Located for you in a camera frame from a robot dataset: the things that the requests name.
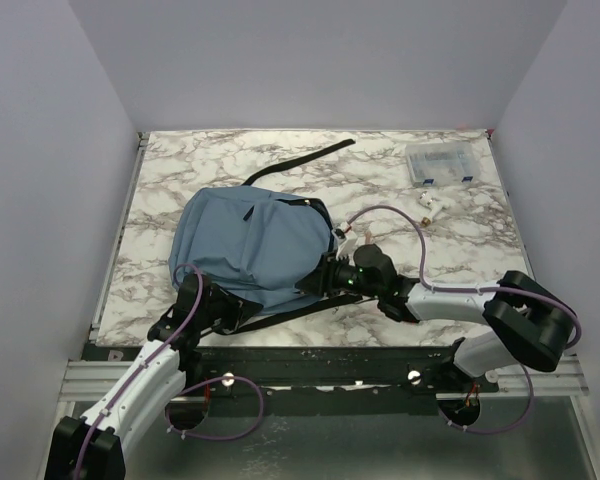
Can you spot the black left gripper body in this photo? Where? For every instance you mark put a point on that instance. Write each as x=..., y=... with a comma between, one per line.
x=218, y=309

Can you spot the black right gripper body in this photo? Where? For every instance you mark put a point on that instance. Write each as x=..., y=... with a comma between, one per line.
x=342, y=276

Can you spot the blue fabric backpack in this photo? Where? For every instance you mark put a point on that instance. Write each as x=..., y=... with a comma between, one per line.
x=257, y=244

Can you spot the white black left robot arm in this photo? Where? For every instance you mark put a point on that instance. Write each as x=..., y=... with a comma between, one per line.
x=96, y=445

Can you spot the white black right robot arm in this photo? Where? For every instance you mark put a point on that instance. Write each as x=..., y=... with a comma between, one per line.
x=526, y=324

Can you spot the white plastic pipe fitting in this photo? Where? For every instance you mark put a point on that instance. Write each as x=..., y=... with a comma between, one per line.
x=433, y=206

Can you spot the clear plastic organizer box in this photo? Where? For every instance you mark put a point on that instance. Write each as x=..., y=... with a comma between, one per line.
x=441, y=164

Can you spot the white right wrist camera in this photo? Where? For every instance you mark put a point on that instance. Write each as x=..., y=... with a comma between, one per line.
x=346, y=240

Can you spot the black metal base rail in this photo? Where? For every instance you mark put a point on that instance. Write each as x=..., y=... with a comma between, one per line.
x=418, y=402

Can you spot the aluminium frame rail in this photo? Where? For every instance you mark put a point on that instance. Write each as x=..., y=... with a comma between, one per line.
x=90, y=380

